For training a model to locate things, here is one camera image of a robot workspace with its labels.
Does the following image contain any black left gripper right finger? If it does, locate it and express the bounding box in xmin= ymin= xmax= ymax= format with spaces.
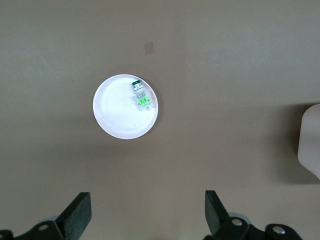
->
xmin=203 ymin=189 xmax=303 ymax=240

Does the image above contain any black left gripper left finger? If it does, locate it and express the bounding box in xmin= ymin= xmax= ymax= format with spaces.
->
xmin=0 ymin=191 xmax=92 ymax=240

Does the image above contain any pale pink round plate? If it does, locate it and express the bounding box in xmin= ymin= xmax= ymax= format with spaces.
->
xmin=92 ymin=73 xmax=160 ymax=140

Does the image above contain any white lidded storage box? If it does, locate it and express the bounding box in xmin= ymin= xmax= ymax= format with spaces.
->
xmin=297 ymin=102 xmax=320 ymax=180

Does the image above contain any small brown tape patch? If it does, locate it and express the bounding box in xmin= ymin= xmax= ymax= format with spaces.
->
xmin=144 ymin=41 xmax=155 ymax=55

